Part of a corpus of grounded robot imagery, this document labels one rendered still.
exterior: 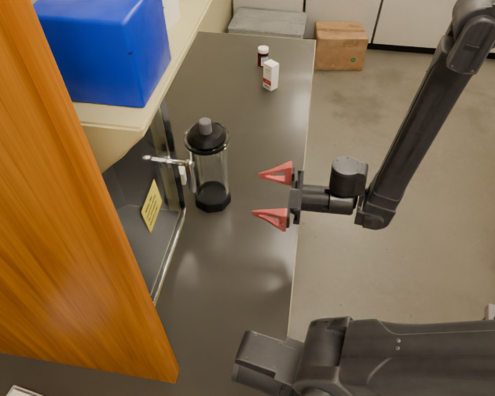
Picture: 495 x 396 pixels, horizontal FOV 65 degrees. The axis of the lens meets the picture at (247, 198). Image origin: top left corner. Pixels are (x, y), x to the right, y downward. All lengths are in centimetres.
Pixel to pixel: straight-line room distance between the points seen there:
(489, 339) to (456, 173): 249
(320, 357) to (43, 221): 30
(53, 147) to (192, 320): 63
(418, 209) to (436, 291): 53
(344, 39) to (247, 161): 232
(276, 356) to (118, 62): 34
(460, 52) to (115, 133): 44
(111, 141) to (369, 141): 249
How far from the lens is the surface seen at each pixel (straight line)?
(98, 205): 39
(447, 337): 35
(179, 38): 55
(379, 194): 77
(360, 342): 38
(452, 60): 60
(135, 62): 40
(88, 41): 40
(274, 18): 351
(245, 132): 128
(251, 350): 46
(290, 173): 85
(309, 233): 219
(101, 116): 43
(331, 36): 339
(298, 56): 169
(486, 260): 242
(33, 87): 30
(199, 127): 92
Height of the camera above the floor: 175
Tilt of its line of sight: 49 degrees down
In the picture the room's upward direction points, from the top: straight up
